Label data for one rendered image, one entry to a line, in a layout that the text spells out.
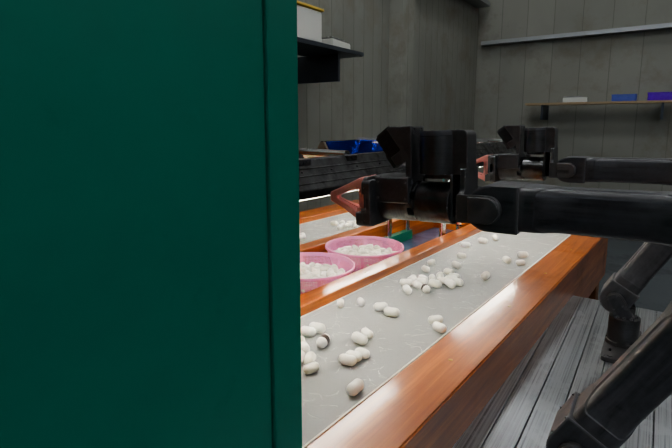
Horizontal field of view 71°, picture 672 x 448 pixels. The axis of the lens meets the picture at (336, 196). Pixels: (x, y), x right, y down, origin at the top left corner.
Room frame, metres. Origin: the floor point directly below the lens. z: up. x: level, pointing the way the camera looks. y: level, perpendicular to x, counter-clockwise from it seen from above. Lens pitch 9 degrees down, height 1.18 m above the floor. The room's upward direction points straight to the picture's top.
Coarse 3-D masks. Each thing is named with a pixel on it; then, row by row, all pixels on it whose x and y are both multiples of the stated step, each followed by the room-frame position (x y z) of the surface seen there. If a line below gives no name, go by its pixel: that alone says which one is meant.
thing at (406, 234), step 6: (360, 138) 1.97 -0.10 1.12; (366, 138) 1.95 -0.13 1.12; (372, 138) 1.94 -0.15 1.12; (390, 222) 1.88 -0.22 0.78; (408, 222) 2.00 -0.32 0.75; (390, 228) 1.88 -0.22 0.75; (408, 228) 2.00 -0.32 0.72; (390, 234) 1.88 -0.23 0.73; (396, 234) 1.93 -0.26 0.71; (402, 234) 1.95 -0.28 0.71; (408, 234) 1.99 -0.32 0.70; (396, 240) 1.91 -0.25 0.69; (402, 240) 1.95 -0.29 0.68
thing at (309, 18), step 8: (304, 8) 3.48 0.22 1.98; (312, 8) 3.55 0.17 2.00; (320, 8) 3.62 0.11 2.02; (304, 16) 3.47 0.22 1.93; (312, 16) 3.55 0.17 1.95; (320, 16) 3.63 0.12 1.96; (304, 24) 3.47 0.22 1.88; (312, 24) 3.55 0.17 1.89; (320, 24) 3.63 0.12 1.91; (304, 32) 3.47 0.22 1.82; (312, 32) 3.55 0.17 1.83; (320, 32) 3.63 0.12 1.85; (320, 40) 3.63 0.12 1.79
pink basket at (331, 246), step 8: (336, 240) 1.63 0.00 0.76; (352, 240) 1.66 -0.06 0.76; (368, 240) 1.67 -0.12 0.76; (384, 240) 1.64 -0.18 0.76; (392, 240) 1.62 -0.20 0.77; (328, 248) 1.50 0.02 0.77; (336, 248) 1.62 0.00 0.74; (392, 248) 1.60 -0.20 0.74; (400, 248) 1.55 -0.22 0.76; (352, 256) 1.42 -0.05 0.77; (360, 256) 1.41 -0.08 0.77; (368, 256) 1.41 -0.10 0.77; (376, 256) 1.41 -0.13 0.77; (384, 256) 1.42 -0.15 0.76; (360, 264) 1.43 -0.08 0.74; (368, 264) 1.42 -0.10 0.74; (352, 272) 1.44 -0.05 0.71
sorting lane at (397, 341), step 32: (448, 256) 1.51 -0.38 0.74; (480, 256) 1.51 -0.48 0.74; (512, 256) 1.51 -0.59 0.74; (384, 288) 1.20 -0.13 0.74; (416, 288) 1.20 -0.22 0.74; (448, 288) 1.20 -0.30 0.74; (480, 288) 1.20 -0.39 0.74; (320, 320) 1.00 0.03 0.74; (352, 320) 1.00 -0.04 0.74; (384, 320) 1.00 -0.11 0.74; (416, 320) 1.00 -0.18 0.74; (448, 320) 1.00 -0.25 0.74; (320, 352) 0.85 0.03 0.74; (384, 352) 0.85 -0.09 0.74; (416, 352) 0.85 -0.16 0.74; (320, 384) 0.74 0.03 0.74; (320, 416) 0.65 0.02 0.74
